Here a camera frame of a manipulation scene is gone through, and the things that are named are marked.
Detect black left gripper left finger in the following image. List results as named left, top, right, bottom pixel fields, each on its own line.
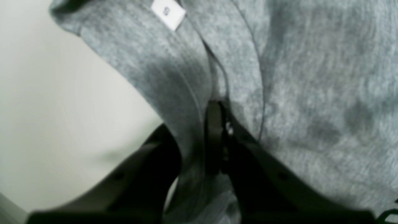
left=27, top=124, right=181, bottom=224

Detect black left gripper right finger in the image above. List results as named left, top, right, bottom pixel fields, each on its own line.
left=205, top=101, right=376, bottom=224

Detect grey T-shirt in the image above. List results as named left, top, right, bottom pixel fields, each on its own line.
left=49, top=0, right=398, bottom=224

